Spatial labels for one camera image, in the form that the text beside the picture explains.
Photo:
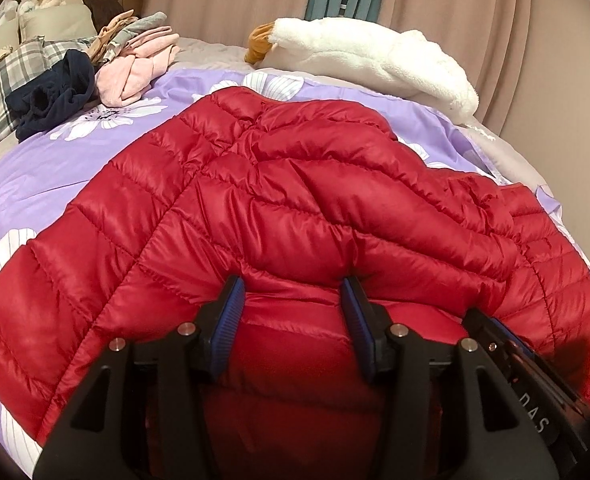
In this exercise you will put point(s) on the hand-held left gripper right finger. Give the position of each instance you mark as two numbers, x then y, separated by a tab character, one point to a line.
360	320

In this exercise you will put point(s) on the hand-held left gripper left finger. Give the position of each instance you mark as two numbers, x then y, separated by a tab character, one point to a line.
230	320

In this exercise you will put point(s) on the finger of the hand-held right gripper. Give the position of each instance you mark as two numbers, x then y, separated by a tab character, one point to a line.
507	337

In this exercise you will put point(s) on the red down jacket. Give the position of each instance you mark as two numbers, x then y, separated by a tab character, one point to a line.
295	200

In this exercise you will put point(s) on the purple floral bed sheet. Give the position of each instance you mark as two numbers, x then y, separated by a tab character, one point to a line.
25	185

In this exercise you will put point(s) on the white fleece jacket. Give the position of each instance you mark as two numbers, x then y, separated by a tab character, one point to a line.
365	55

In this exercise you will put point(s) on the pink garment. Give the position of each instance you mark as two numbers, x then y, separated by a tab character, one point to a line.
135	70

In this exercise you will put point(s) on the grey bed cover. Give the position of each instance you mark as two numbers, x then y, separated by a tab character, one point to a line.
210	50

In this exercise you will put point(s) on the navy garment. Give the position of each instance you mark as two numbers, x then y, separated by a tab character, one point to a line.
55	100

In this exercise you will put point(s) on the grey garment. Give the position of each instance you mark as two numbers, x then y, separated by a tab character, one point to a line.
145	25

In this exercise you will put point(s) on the tan garment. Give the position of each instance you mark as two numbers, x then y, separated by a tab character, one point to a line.
112	30

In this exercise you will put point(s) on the grey plaid blanket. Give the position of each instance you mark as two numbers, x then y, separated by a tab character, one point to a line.
20	65

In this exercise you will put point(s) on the dark brown pillow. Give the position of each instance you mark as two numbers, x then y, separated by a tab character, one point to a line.
100	7

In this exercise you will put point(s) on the beige pillow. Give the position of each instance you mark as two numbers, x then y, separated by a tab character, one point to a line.
55	22

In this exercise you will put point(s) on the pale plush toy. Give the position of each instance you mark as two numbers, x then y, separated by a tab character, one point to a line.
50	0

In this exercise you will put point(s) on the black and white plush toy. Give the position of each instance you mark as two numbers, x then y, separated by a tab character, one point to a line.
15	10

